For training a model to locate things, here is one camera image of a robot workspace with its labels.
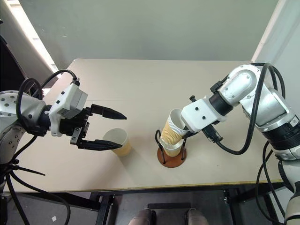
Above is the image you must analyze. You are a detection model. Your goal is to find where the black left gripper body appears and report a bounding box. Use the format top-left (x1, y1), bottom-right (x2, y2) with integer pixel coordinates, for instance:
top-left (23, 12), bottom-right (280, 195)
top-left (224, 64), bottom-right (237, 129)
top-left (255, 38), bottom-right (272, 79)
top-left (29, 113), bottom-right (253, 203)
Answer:
top-left (60, 106), bottom-right (93, 149)

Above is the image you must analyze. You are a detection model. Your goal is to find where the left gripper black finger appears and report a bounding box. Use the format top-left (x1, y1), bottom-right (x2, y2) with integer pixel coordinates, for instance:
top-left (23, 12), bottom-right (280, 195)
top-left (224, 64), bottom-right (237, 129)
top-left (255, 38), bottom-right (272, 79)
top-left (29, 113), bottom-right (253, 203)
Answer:
top-left (90, 104), bottom-right (128, 121)
top-left (77, 139), bottom-right (123, 151)

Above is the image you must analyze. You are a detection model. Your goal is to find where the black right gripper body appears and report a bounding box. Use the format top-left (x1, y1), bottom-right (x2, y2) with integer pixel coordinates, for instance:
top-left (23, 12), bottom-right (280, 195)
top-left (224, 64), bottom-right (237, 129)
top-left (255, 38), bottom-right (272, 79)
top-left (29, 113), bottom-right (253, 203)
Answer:
top-left (187, 127), bottom-right (205, 138)

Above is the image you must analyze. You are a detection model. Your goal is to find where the brown zigzag paper cup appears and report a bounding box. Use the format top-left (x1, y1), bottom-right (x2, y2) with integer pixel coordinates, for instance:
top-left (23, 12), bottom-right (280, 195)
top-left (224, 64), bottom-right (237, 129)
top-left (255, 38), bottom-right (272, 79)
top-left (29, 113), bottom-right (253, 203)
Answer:
top-left (161, 108), bottom-right (188, 146)

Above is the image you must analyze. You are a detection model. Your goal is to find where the plain tan paper cup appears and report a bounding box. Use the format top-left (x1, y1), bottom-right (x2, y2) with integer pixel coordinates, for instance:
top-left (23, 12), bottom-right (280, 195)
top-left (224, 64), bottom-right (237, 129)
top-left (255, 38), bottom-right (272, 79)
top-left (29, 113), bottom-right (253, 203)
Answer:
top-left (103, 127), bottom-right (132, 158)

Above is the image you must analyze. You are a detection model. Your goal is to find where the black zip tie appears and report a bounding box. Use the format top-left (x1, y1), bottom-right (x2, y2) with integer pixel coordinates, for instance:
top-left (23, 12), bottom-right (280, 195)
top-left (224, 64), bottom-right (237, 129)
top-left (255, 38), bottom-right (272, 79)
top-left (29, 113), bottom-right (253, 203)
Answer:
top-left (8, 164), bottom-right (46, 177)

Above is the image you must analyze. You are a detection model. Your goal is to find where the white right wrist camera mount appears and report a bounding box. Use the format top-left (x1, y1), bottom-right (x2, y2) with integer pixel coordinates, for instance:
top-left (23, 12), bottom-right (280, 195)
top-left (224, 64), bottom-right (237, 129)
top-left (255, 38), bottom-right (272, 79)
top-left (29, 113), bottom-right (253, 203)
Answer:
top-left (181, 98), bottom-right (227, 133)

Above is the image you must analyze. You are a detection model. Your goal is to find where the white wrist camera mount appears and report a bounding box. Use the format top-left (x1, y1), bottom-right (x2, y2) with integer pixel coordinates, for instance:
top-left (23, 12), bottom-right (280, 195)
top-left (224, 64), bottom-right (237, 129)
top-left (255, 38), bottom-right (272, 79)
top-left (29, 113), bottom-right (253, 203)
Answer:
top-left (48, 83), bottom-right (89, 137)
top-left (181, 98), bottom-right (227, 133)

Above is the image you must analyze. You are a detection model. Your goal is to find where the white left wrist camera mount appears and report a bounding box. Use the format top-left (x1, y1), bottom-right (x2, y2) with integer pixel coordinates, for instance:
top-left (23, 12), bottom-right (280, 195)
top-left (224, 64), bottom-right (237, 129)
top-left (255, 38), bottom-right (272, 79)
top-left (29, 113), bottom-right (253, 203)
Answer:
top-left (48, 83), bottom-right (89, 137)

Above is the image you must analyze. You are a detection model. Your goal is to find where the wire cup holder wooden base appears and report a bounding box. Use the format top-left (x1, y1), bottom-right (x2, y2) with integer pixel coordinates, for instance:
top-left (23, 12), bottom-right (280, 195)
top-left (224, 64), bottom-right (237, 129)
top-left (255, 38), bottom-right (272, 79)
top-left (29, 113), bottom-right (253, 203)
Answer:
top-left (155, 128), bottom-right (188, 168)

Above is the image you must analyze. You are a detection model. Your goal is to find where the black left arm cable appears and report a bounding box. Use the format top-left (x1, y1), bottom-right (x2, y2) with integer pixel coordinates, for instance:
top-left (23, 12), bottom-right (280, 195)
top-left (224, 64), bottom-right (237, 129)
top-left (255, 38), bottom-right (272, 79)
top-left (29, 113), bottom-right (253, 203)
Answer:
top-left (16, 69), bottom-right (82, 122)

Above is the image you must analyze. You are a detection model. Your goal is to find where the black metal table frame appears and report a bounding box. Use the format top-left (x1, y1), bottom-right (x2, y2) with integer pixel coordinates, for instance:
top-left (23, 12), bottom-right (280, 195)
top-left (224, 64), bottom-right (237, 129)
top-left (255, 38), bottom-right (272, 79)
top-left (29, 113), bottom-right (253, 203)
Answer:
top-left (0, 180), bottom-right (293, 225)

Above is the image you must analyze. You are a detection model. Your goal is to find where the black robot body cable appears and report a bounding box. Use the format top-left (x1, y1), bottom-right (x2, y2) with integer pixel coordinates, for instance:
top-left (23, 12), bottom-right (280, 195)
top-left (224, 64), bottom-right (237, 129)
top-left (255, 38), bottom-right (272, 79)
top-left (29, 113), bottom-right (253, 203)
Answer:
top-left (0, 135), bottom-right (72, 225)
top-left (255, 140), bottom-right (287, 225)

